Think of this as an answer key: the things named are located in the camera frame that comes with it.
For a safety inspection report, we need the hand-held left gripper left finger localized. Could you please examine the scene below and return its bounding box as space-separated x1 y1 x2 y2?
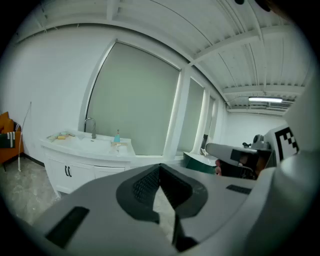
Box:
32 163 176 256

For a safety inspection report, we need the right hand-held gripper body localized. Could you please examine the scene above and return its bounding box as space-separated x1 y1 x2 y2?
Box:
216 126 300 181

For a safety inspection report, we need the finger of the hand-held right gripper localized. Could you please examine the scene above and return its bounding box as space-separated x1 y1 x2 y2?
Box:
205 142 235 162

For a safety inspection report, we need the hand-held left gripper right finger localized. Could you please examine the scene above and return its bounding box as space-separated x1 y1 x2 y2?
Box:
159 163 259 252

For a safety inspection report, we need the narrow grey window blind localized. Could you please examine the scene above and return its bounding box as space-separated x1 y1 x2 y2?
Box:
208 96 216 141
178 77 205 153

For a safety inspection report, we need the white sink vanity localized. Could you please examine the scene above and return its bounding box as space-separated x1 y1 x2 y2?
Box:
39 128 137 199

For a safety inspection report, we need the fluorescent ceiling light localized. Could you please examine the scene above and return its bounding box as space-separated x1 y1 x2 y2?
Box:
248 96 284 104

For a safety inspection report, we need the chrome faucet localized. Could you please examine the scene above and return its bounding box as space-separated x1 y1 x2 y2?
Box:
83 117 97 140

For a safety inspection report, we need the large grey window blind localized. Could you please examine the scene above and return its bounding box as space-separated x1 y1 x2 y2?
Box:
87 41 181 156

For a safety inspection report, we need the black white striped cloth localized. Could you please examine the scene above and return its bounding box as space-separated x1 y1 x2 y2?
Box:
0 131 17 149

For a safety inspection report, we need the thin white pole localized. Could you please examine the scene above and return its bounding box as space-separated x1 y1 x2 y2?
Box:
17 101 33 172

